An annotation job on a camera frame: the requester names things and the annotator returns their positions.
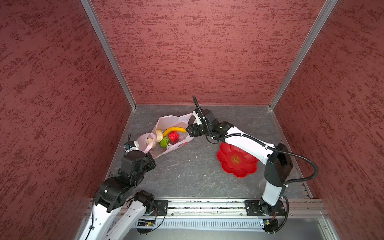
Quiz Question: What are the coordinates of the red flower-shaped plastic bowl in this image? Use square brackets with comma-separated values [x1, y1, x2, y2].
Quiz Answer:
[217, 143, 259, 178]

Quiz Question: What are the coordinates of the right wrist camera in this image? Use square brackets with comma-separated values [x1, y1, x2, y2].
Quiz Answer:
[193, 110, 204, 126]

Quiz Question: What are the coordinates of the pink plastic bag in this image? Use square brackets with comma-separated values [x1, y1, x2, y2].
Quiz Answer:
[135, 113, 194, 159]

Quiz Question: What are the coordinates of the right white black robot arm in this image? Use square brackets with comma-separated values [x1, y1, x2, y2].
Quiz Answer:
[187, 107, 293, 216]

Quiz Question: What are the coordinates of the green fake fruit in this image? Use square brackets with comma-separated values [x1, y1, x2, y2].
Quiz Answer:
[159, 137, 171, 148]

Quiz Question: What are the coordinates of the right aluminium corner post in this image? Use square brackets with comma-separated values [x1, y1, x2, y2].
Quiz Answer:
[269, 0, 338, 112]

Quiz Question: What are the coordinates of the beige fake potato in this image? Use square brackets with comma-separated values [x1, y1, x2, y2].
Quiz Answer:
[156, 130, 164, 143]

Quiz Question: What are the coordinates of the perforated metal cable tray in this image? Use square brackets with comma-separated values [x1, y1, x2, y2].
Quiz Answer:
[119, 218, 266, 230]

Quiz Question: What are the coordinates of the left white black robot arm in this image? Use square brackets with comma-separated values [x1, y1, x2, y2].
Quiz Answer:
[80, 150, 158, 240]

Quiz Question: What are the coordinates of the aluminium corner post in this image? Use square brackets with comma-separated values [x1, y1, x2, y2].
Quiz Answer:
[81, 0, 137, 110]
[269, 0, 338, 112]

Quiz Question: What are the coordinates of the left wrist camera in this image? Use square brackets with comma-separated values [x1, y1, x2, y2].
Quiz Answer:
[124, 141, 139, 154]

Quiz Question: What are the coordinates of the aluminium mounting rail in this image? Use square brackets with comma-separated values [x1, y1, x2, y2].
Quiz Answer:
[158, 198, 330, 219]

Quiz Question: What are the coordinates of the black corrugated cable conduit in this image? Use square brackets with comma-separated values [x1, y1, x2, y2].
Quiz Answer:
[191, 95, 319, 233]

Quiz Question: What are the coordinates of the yellow fake banana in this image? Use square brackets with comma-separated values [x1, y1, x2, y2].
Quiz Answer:
[163, 127, 187, 137]

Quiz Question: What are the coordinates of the left aluminium corner post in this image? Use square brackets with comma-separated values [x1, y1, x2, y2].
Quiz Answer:
[81, 0, 137, 110]

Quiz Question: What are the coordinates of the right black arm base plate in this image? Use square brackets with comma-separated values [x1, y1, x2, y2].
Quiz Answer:
[244, 200, 286, 217]

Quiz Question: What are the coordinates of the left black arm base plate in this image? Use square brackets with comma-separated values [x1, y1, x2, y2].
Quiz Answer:
[145, 200, 169, 216]

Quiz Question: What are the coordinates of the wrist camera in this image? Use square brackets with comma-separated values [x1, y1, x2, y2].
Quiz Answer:
[124, 141, 139, 154]
[193, 110, 204, 126]

